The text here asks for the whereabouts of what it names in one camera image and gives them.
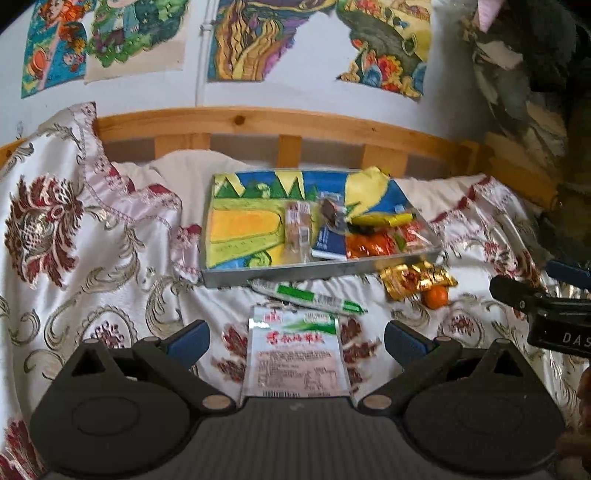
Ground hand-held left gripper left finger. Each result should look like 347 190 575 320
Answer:
60 319 237 412

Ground green white sausage stick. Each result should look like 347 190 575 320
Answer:
249 278 368 315

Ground metal tray with colourful drawing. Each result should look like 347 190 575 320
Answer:
201 168 444 289

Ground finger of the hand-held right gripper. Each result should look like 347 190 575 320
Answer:
489 275 555 319
545 259 591 291

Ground orange clear snack packet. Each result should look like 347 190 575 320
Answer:
345 231 398 259

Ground wooden bed headboard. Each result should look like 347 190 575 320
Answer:
0 107 561 204

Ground green hill landscape wall drawing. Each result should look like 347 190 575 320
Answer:
333 0 432 100

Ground clear red print snack packet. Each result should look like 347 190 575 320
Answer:
392 222 430 252

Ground blue cartoon child wall drawing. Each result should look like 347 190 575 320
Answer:
21 0 90 99

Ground white wall pipe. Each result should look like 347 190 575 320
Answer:
194 0 220 109

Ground green haired figure wall drawing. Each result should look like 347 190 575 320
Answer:
83 0 192 85

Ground blue snack packet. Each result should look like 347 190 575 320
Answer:
311 226 347 260

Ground gold snack packet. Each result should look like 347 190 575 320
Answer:
417 260 458 290
379 262 424 301

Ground clear cake packet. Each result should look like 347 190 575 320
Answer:
283 200 312 264

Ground yellow green snack packet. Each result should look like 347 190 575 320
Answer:
351 210 416 228

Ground white pillow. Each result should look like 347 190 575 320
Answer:
106 150 490 197

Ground purple yellow swirl wall drawing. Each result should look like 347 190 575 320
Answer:
207 0 340 84

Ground orange tangerine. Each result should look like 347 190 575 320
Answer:
422 286 450 310

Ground floral satin blanket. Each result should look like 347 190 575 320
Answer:
0 102 591 480

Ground dark brown wrapped snack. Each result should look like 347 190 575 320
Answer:
321 196 347 232

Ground white green label snack packet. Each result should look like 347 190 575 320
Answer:
242 305 354 398

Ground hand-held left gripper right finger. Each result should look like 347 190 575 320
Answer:
358 319 539 414

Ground pile of dark clothes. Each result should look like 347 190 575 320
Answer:
459 0 591 259

